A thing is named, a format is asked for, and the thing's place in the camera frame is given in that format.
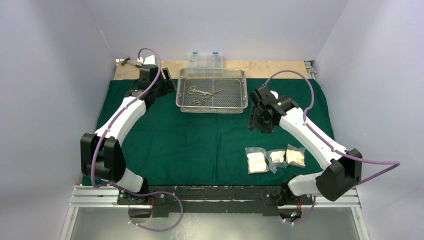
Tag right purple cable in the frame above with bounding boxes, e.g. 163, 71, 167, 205
263, 69, 401, 226

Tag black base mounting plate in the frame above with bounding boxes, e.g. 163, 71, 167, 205
117, 185, 313, 218

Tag metal wire mesh tray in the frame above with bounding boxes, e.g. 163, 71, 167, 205
175, 68, 248, 114

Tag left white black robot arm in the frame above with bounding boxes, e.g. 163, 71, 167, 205
80, 55, 176, 205

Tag clear plastic compartment box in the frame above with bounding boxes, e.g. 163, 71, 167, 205
187, 52, 224, 69

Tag metal surgical instruments pile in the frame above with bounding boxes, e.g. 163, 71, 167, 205
193, 89, 223, 107

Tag silver surgical scissors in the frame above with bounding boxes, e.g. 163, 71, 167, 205
187, 85, 214, 96

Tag small black-handled hammer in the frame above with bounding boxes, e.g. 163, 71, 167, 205
120, 57, 142, 69

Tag white gauze packet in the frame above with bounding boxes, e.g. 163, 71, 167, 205
245, 147, 269, 174

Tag right side aluminium rail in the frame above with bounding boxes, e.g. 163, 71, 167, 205
304, 60, 317, 80

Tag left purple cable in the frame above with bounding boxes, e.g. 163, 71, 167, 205
90, 47, 184, 233

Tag purple cable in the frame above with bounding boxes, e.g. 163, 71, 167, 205
90, 47, 184, 233
263, 69, 401, 226

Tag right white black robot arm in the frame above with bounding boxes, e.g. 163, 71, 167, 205
248, 85, 362, 205

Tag dark green surgical drape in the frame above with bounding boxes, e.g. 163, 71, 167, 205
80, 93, 322, 186

